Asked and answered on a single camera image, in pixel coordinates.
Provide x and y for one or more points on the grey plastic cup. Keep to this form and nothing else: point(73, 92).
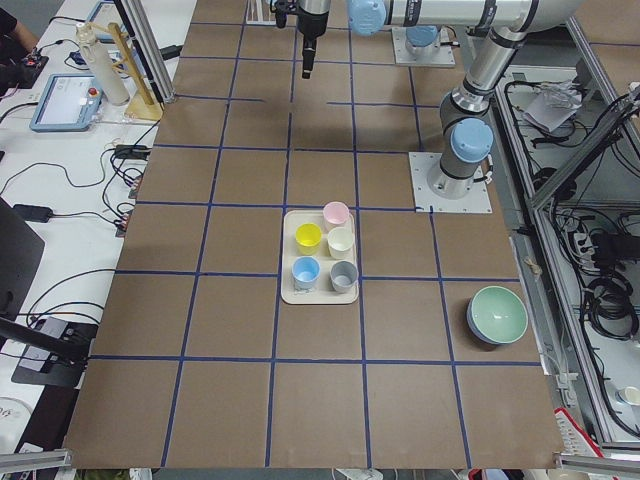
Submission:
point(343, 276)

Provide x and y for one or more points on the yellow plastic cup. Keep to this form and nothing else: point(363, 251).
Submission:
point(308, 238)

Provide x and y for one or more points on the crumpled white paper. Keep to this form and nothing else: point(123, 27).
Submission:
point(555, 103)

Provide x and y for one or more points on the white thermos bottle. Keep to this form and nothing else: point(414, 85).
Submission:
point(100, 64)

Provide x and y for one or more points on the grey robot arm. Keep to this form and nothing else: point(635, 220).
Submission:
point(420, 37)
point(468, 139)

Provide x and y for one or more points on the cream plastic tray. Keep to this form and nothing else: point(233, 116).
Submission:
point(323, 292)

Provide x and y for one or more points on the blue bowl underneath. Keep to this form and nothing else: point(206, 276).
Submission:
point(479, 321)

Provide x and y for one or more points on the blue teach pendant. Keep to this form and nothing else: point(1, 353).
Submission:
point(68, 104)

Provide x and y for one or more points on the black power adapter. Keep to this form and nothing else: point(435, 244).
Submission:
point(34, 213)

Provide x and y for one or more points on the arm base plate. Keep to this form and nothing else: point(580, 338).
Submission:
point(438, 55)
point(435, 192)

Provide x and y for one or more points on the wooden mug tree stand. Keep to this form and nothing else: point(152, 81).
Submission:
point(142, 105)

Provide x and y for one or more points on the green bowl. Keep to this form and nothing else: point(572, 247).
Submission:
point(509, 315)

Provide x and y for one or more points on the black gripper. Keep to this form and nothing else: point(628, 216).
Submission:
point(312, 25)

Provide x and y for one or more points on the aluminium frame post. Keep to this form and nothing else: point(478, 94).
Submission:
point(137, 25)

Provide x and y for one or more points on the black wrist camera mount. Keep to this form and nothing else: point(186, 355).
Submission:
point(281, 10)

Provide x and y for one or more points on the cream green plastic cup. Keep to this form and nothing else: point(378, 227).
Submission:
point(340, 242)

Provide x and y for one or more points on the pink plastic cup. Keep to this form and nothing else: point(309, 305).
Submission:
point(335, 214)

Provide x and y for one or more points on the blue plastic cup on tray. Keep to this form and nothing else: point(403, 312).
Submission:
point(305, 272)

